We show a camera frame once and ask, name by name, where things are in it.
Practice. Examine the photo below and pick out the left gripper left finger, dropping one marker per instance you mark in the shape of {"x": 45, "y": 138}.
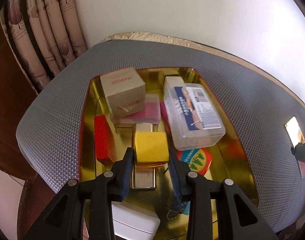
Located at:
{"x": 63, "y": 217}

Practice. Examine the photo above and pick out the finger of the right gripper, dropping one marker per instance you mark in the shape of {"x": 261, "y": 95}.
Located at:
{"x": 299, "y": 152}

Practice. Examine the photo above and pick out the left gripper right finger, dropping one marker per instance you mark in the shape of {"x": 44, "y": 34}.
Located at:
{"x": 237, "y": 216}

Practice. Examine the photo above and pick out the brown wooden block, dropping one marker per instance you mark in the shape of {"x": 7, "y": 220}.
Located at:
{"x": 302, "y": 169}

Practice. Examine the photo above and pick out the small beige wooden block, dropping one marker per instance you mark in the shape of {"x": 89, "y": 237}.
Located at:
{"x": 294, "y": 132}

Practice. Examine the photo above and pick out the blue patterned tin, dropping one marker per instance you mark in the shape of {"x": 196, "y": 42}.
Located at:
{"x": 177, "y": 208}

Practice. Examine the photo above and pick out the white power adapter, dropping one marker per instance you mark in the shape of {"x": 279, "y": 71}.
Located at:
{"x": 133, "y": 222}

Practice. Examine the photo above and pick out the orange tape measure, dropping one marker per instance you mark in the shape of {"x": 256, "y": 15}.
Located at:
{"x": 198, "y": 159}

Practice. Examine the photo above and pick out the red block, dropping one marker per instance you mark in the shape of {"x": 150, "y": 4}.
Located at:
{"x": 102, "y": 139}

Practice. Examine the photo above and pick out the large clear plastic case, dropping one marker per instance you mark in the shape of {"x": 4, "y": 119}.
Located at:
{"x": 193, "y": 119}

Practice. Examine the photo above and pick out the yellow block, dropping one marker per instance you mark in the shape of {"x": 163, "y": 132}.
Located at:
{"x": 151, "y": 149}

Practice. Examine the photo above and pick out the clear case red insert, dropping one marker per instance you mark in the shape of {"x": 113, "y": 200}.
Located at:
{"x": 151, "y": 114}

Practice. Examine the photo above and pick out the kraft cardboard cube box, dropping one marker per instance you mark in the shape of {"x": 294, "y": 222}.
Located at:
{"x": 124, "y": 91}

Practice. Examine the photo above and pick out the white zigzag pattern box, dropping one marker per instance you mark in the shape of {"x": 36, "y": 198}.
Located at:
{"x": 172, "y": 80}

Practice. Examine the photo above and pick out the pink block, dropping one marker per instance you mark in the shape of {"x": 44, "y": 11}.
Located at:
{"x": 164, "y": 113}

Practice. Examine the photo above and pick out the grey honeycomb mat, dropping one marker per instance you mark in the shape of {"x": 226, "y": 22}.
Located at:
{"x": 48, "y": 133}

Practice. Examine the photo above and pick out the brown wooden door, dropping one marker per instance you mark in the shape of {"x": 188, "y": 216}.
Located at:
{"x": 16, "y": 95}

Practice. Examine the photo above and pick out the patterned beige curtain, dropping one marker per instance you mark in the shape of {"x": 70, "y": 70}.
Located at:
{"x": 44, "y": 35}

